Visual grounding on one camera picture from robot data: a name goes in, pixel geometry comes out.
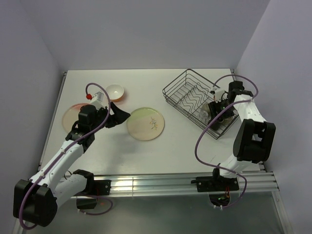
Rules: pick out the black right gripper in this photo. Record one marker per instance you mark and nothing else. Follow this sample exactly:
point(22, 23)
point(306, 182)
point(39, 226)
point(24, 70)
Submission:
point(214, 107)

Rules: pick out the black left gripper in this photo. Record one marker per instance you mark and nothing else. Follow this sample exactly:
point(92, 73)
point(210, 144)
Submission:
point(119, 116)

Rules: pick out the orange and white bowl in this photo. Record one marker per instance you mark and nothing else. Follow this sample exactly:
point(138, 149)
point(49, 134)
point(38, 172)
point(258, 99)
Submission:
point(115, 92)

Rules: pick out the green and cream plate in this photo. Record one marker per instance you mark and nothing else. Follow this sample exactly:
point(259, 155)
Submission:
point(145, 124)

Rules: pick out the clear drinking glass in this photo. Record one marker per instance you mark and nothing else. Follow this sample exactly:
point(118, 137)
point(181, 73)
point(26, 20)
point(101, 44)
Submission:
point(203, 116)

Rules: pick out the dark brown tumbler cup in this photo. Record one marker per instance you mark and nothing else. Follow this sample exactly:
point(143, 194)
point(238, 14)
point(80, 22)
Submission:
point(217, 123)

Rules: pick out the pink and cream plate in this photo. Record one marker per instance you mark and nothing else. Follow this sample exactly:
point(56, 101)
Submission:
point(71, 116)

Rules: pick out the speckled beige cup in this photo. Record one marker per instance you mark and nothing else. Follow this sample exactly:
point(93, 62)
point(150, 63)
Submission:
point(228, 120)

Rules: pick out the grey-green ceramic mug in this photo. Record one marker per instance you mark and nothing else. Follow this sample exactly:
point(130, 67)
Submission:
point(205, 107)

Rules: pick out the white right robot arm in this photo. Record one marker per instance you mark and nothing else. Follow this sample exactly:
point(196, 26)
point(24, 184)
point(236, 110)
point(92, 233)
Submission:
point(255, 136)

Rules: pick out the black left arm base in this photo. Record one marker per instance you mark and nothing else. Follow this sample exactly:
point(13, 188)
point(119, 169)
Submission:
point(94, 187)

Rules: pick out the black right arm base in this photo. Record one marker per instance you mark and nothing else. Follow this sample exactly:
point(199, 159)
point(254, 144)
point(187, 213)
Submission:
point(218, 187)

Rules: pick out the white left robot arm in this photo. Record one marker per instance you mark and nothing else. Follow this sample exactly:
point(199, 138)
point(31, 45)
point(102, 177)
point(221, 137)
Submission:
point(37, 199)

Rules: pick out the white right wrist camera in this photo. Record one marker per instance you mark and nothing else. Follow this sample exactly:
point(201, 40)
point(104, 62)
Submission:
point(218, 94)

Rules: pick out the dark wire dish rack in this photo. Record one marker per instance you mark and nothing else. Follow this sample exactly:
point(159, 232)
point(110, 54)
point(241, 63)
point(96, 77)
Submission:
point(189, 91)

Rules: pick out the aluminium mounting rail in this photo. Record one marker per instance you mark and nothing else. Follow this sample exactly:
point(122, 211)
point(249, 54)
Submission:
point(154, 185)

